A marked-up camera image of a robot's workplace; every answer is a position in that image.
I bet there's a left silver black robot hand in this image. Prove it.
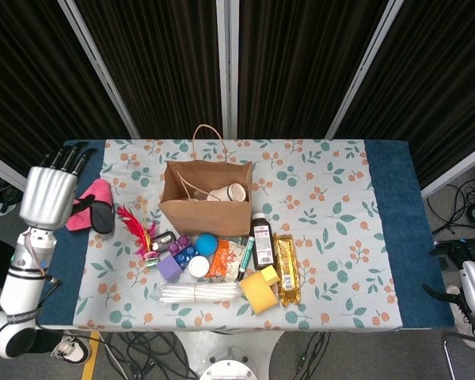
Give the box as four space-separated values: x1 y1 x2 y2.
18 141 99 231

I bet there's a white lidded plastic jar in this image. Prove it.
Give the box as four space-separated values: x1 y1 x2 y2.
206 182 247 203

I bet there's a white straw bundle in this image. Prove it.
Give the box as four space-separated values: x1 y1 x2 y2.
158 281 241 304

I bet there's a brown paper bag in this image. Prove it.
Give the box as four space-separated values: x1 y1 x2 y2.
158 124 254 238

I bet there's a white pink sneaker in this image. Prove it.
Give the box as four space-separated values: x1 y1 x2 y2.
445 283 475 350

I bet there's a black floor box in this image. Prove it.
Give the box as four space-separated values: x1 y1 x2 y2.
437 256 462 272

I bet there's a pink and grey cloth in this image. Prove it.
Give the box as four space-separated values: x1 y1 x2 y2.
65 177 116 234

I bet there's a colourful feather shuttlecock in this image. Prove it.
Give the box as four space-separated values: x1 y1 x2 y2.
116 203 162 267

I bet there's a black fabric partition panel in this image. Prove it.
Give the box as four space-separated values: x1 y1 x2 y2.
237 0 389 139
0 0 131 195
334 0 475 189
74 0 222 139

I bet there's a blue table cover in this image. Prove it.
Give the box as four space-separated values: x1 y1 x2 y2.
35 138 454 330

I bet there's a small black labelled box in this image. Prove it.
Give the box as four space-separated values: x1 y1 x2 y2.
150 232 178 251

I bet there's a purple toy brick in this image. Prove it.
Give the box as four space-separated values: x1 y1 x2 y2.
167 235 193 257

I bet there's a purple foam cube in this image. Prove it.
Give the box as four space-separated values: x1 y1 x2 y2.
156 255 184 283

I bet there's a blue toy brick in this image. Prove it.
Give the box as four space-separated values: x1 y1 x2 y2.
173 244 201 266

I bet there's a white black sneaker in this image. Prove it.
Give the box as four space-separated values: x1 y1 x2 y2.
50 335 92 365

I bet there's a yellow floor tape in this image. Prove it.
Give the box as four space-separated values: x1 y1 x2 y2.
81 331 101 380

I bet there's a blue ball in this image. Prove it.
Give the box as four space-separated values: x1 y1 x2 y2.
195 232 219 257

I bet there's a round paper clip tub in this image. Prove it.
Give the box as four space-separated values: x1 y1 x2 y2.
188 255 211 279

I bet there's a floral printed tablecloth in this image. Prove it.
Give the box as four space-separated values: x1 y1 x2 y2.
71 138 404 332

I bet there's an orange white snack packet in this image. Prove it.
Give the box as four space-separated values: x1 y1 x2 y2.
204 238 247 282

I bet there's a gold foil biscuit pack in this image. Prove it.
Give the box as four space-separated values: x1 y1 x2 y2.
272 232 303 307

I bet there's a green marker pen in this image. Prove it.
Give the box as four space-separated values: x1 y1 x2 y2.
237 234 257 280

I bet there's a small yellow foam cube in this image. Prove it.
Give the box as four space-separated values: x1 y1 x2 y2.
260 264 281 286

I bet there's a dark brown syrup bottle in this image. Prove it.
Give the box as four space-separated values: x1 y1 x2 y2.
251 212 277 272

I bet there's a large yellow sponge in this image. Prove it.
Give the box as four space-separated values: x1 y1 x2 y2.
239 271 279 316

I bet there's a white robot torso base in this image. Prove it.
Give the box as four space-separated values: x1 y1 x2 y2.
173 330 284 380

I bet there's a silver partition frame rail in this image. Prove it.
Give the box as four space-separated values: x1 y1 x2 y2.
420 139 475 199
0 148 51 205

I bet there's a grey metal chair frame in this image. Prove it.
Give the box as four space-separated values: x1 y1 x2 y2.
442 331 474 380

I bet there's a silver partition frame post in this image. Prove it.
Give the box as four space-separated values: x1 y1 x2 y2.
215 0 241 139
57 0 141 139
325 0 405 139

